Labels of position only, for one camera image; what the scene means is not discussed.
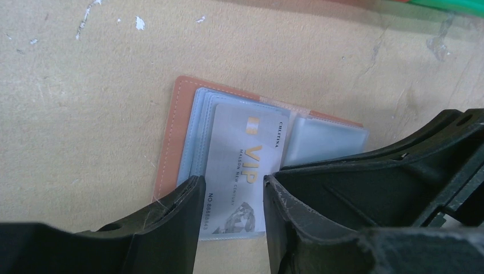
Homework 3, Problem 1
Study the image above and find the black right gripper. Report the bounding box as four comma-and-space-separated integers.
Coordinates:
275, 108, 483, 229

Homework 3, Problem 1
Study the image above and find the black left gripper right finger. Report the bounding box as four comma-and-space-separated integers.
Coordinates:
263, 175, 483, 273

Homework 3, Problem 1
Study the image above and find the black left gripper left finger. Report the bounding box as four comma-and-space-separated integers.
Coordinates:
1, 176, 206, 273

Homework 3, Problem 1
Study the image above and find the brown leather card holder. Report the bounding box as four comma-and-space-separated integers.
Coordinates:
153, 76, 369, 240

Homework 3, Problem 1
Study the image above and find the green plastic bin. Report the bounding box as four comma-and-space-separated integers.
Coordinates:
407, 0, 483, 17

